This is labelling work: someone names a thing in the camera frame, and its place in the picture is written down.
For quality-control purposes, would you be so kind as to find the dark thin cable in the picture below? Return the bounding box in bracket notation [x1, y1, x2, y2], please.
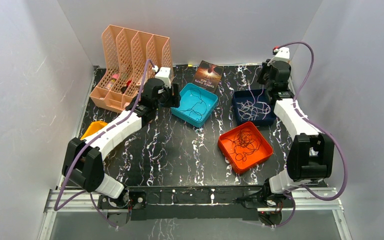
[178, 86, 213, 122]

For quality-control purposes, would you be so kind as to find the white thin cable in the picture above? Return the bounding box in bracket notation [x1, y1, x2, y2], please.
[236, 74, 272, 122]

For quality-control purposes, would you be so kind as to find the black thin cable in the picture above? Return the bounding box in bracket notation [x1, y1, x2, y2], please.
[226, 125, 266, 163]

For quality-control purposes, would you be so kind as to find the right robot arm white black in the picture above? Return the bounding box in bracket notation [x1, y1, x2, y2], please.
[258, 59, 335, 207]

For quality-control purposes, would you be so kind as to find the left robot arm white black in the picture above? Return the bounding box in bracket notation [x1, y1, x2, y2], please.
[62, 78, 181, 208]

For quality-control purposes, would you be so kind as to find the teal square tray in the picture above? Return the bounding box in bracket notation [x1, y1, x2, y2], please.
[170, 83, 219, 128]

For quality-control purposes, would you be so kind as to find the navy blue square tray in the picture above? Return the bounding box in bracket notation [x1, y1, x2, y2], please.
[231, 89, 277, 127]

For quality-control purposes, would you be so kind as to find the dark book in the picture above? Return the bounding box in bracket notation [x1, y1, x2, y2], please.
[192, 60, 224, 93]

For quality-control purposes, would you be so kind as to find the pink bottle in organizer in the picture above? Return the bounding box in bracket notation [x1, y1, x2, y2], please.
[104, 73, 120, 90]

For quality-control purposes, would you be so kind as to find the pink plastic file organizer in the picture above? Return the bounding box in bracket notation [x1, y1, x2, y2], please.
[89, 25, 173, 113]

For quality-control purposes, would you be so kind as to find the yellow small bin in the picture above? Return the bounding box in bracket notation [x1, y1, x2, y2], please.
[80, 120, 108, 140]

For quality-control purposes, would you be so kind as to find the orange square tray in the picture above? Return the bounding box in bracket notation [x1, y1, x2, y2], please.
[217, 121, 274, 175]

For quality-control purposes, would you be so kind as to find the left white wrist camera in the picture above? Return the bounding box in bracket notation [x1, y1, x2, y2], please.
[155, 67, 173, 88]

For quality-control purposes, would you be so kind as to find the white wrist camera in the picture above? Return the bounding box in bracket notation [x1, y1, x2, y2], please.
[267, 46, 290, 66]
[155, 67, 173, 88]

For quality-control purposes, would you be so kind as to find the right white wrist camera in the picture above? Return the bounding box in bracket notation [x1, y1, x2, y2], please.
[267, 46, 290, 66]

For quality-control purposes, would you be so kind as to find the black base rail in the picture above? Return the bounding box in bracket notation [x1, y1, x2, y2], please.
[130, 185, 264, 221]

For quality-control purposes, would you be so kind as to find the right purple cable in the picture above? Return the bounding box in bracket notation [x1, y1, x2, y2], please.
[273, 41, 349, 202]

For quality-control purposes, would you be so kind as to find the purple cable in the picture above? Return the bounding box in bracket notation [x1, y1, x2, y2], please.
[53, 58, 159, 212]
[273, 41, 349, 202]

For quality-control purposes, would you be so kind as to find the aluminium frame rail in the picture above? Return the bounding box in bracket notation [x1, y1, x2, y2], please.
[37, 64, 352, 240]

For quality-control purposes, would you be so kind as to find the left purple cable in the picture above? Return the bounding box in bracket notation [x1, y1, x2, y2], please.
[53, 58, 159, 212]

